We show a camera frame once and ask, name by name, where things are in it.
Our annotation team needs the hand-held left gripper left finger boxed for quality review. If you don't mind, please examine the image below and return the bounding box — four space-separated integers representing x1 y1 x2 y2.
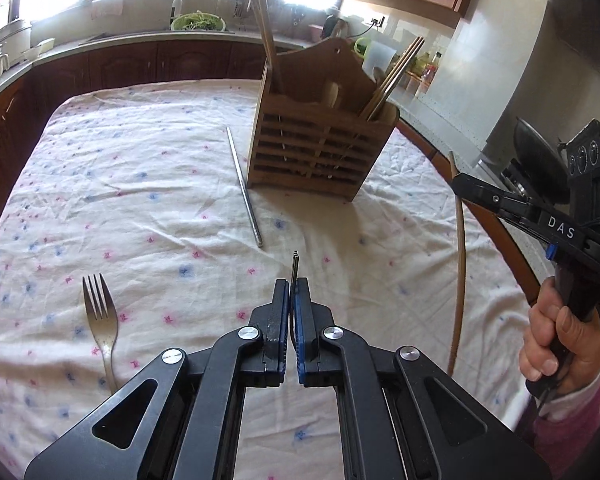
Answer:
24 279 293 480

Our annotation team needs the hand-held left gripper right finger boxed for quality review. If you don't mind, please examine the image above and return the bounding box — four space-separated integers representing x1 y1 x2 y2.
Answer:
293 278 552 480

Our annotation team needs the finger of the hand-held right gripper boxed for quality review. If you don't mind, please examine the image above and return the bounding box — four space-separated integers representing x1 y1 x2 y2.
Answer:
452 172 532 221

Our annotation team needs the long wooden chopstick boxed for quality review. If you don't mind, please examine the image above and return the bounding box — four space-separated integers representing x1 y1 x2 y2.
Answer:
447 151 469 377

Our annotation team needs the wooden utensil holder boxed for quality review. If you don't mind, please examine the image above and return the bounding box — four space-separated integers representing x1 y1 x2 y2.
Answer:
245 37 399 202

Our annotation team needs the person's right forearm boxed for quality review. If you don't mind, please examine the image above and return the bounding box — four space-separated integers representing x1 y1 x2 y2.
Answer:
509 355 600 480

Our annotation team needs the person's right hand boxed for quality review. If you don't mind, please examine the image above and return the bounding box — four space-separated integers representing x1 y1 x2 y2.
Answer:
519 276 600 392

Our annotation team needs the steel gas stove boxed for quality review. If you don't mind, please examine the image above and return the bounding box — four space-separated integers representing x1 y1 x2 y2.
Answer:
479 154 531 197

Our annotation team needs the black wok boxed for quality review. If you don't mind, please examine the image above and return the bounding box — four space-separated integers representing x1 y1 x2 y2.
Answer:
512 117 572 202

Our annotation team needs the row of condiment bottles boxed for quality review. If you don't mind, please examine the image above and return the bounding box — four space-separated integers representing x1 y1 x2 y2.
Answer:
409 50 444 99

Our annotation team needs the metal chopstick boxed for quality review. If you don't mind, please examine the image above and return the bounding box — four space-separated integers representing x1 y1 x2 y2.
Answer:
366 37 422 122
362 39 417 121
371 37 426 122
225 126 265 249

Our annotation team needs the translucent white pitcher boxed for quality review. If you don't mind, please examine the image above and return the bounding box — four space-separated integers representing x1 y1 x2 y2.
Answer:
362 39 397 79

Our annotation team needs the floral white tablecloth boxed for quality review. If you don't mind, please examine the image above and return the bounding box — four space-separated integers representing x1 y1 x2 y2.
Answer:
0 77 548 480

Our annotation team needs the grey range hood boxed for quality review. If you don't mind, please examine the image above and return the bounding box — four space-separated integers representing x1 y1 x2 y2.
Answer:
534 0 600 78

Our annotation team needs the steel electric kettle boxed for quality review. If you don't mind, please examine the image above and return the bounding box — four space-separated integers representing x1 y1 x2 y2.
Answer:
322 7 352 41

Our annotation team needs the green colander with vegetables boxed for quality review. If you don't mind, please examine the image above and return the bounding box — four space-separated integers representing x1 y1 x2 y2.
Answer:
170 10 227 32

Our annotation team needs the steel kitchen sink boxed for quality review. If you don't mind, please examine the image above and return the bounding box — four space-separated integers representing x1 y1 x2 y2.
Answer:
79 30 133 45

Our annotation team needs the chrome kitchen faucet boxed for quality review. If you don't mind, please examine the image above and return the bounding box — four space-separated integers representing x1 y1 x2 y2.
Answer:
154 0 184 31

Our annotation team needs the pale dish towel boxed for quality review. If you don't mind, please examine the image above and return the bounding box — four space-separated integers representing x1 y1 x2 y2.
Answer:
92 0 127 19

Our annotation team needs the white rice cooker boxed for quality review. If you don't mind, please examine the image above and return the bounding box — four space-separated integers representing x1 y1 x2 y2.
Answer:
0 19 34 56

